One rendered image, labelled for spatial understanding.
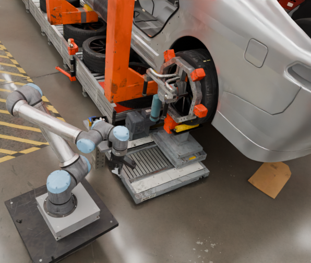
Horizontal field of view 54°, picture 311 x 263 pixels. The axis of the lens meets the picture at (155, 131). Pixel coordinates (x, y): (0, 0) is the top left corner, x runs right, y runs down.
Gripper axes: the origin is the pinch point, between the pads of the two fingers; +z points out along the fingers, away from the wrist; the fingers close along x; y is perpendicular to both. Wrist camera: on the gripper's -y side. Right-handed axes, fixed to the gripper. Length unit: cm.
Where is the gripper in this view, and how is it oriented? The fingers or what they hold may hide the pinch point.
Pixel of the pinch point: (120, 174)
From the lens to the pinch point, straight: 198.9
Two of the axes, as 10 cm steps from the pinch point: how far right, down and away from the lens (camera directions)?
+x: -1.8, 6.2, -7.7
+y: -9.7, -2.3, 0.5
